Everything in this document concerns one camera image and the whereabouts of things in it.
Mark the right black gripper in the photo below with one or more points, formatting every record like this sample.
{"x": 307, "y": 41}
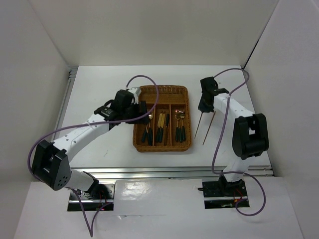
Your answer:
{"x": 203, "y": 108}

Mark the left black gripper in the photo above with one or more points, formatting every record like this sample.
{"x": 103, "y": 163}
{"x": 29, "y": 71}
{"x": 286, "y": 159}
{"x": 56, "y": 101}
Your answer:
{"x": 144, "y": 111}

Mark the brown chopstick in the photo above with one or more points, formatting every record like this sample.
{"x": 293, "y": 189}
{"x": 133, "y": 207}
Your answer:
{"x": 198, "y": 124}
{"x": 213, "y": 116}

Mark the large gold spoon green handle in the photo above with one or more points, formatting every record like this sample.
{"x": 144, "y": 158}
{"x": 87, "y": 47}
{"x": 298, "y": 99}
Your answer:
{"x": 149, "y": 129}

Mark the gold knife green handle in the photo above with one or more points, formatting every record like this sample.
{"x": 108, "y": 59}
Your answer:
{"x": 158, "y": 127}
{"x": 161, "y": 128}

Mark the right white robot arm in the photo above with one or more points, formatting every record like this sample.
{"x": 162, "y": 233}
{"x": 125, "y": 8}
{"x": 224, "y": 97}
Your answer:
{"x": 250, "y": 134}

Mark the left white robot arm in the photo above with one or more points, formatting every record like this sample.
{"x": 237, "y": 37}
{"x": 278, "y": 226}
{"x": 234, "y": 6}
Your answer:
{"x": 51, "y": 163}

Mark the wicker cutlery tray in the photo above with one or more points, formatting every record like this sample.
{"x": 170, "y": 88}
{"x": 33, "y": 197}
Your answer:
{"x": 169, "y": 129}

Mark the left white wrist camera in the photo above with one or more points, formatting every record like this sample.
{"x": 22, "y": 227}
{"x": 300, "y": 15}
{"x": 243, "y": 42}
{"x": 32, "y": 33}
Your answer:
{"x": 134, "y": 90}

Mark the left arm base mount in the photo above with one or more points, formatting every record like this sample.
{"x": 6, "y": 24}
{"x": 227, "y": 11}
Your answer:
{"x": 97, "y": 193}

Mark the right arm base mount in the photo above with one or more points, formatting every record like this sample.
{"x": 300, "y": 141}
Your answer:
{"x": 221, "y": 194}

